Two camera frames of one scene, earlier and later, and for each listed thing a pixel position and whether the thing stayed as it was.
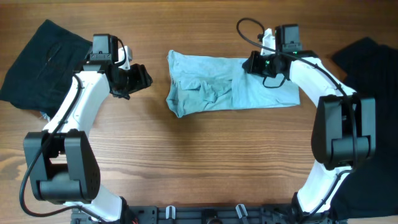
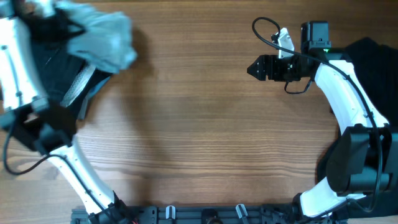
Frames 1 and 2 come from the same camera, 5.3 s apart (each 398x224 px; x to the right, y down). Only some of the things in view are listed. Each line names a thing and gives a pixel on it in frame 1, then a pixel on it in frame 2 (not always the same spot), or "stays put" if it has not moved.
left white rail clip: x=167 y=212 stays put
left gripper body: x=131 y=80 to x=52 y=28
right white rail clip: x=239 y=211 stays put
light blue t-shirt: x=196 y=83 to x=106 y=42
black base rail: x=232 y=214 stays put
